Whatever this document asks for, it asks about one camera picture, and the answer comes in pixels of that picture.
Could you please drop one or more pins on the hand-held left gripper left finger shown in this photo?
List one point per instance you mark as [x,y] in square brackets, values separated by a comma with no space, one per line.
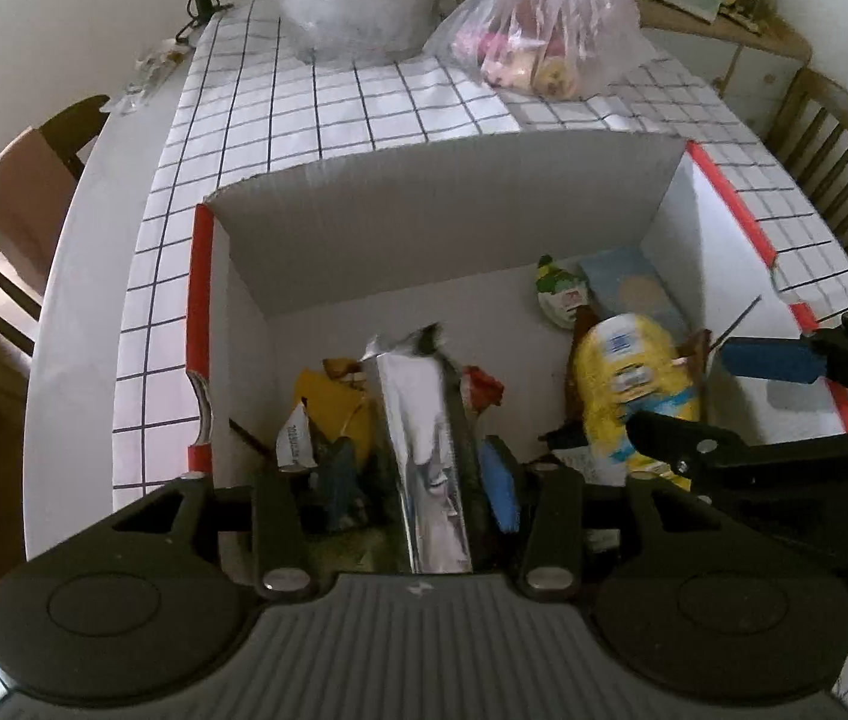
[345,487]

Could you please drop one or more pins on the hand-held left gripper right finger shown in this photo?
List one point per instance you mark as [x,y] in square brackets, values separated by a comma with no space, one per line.
[500,484]

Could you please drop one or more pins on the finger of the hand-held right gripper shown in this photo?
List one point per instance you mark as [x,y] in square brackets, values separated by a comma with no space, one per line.
[671,439]
[769,361]

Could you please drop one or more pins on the large yellow snack bag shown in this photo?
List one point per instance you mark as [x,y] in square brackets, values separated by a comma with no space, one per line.
[619,390]

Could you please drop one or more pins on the silver foil snack packet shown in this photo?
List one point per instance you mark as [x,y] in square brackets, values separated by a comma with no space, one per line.
[424,465]

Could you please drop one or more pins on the yellow snack packet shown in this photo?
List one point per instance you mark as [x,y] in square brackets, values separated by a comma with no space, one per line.
[330,409]

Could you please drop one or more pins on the red cardboard box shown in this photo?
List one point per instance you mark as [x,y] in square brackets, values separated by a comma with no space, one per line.
[431,217]

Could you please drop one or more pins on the white flat snack packet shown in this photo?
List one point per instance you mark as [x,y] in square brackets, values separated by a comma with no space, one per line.
[293,442]

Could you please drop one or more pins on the red snack packet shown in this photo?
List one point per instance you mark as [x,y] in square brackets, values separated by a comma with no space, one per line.
[484,384]

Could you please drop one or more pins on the small brown snack packet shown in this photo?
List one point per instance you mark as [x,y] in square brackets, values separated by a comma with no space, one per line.
[341,369]

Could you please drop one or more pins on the light blue snack packet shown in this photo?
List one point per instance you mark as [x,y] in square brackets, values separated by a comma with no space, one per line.
[634,289]

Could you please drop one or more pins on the green white snack packet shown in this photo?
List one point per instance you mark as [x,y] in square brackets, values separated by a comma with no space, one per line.
[563,300]

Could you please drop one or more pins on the wooden chair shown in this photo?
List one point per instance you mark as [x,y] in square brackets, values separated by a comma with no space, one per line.
[75,116]
[844,135]

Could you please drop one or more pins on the white sideboard cabinet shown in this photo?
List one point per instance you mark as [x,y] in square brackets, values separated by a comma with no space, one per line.
[761,75]

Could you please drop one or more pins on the white checked tablecloth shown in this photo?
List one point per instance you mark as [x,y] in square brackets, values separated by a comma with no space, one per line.
[281,112]

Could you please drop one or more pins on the translucent plastic bag with food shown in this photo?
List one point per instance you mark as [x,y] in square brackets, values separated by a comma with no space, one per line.
[544,22]

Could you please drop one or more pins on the clear plastic wrapper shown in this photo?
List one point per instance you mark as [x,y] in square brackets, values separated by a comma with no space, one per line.
[154,67]

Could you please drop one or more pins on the clear plastic bag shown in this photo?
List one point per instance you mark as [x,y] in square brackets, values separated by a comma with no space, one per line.
[356,0]

